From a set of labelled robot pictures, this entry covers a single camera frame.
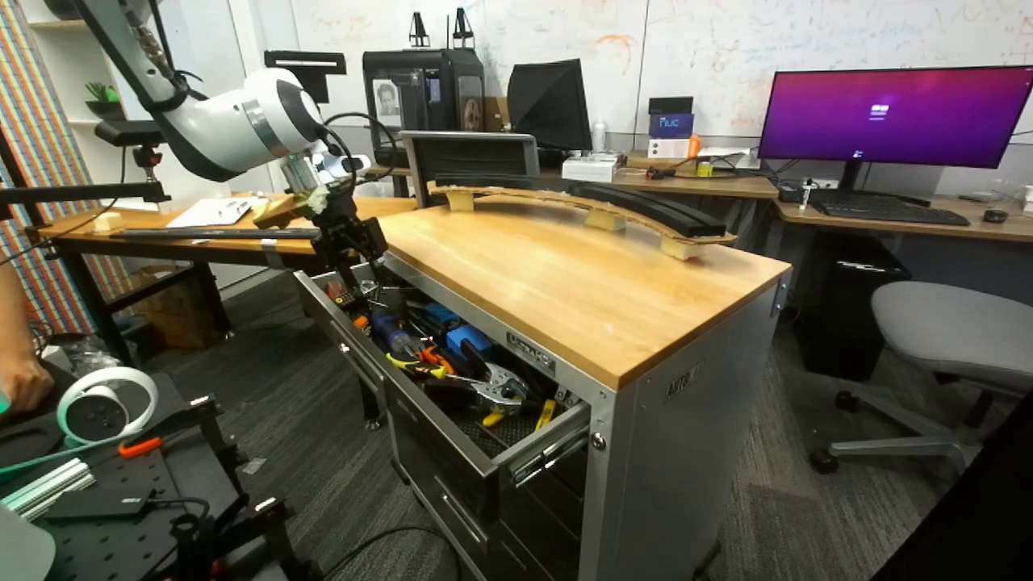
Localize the curved black track wooden blocks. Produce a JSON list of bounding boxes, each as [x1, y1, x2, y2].
[[427, 173, 742, 264]]

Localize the silver pliers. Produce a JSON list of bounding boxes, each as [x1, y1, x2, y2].
[[466, 361, 532, 416]]

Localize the black floor cable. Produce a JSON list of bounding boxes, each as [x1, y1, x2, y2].
[[320, 519, 468, 581]]

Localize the black computer tower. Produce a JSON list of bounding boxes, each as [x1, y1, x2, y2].
[[798, 228, 903, 380]]

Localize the orange handled clamp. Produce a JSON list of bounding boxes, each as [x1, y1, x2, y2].
[[114, 432, 167, 466]]

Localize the black enclosure box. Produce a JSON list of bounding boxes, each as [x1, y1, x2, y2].
[[359, 44, 489, 169]]

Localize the purple screen computer monitor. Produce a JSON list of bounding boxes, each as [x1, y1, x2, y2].
[[756, 60, 1033, 203]]

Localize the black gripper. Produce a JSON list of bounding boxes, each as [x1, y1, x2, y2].
[[305, 185, 403, 317]]

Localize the silver aluminium extrusion bar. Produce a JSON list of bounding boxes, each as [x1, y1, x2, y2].
[[0, 456, 99, 525]]

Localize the light wooden side table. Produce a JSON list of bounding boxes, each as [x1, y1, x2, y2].
[[28, 189, 427, 275]]

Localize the bare person forearm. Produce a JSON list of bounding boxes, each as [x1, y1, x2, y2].
[[0, 258, 42, 366]]

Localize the white paper sheets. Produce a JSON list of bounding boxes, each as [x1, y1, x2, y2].
[[163, 194, 258, 233]]

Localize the orange black screwdriver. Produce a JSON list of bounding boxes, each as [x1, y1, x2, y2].
[[385, 345, 458, 383]]

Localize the wooden office desk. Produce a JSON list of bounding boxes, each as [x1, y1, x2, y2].
[[597, 169, 1033, 253]]

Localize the black perforated equipment stand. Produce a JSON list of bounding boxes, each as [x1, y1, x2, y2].
[[0, 395, 317, 581]]

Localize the grey workbench cabinet wooden top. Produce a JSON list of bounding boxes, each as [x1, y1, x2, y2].
[[295, 197, 794, 581]]

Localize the bare person hand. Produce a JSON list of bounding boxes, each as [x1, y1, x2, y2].
[[0, 352, 58, 421]]

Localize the black camera on stand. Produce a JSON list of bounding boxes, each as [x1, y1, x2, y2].
[[260, 44, 351, 105]]

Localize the small blue white box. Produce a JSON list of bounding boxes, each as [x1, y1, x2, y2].
[[646, 95, 697, 165]]

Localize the grey metal tool drawer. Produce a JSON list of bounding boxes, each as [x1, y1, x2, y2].
[[295, 261, 597, 489]]

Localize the white wall shelf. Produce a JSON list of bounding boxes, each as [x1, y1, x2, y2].
[[15, 0, 167, 211]]

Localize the grey fabric office chair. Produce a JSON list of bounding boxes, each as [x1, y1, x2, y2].
[[808, 279, 1033, 477]]

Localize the white tape roll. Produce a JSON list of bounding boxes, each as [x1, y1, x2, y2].
[[50, 366, 161, 452]]

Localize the white flat box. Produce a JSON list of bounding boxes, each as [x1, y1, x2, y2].
[[557, 153, 623, 187]]

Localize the black computer keyboard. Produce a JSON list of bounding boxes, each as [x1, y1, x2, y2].
[[808, 197, 976, 228]]

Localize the grey mesh office chair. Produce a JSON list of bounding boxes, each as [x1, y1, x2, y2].
[[392, 127, 542, 206]]

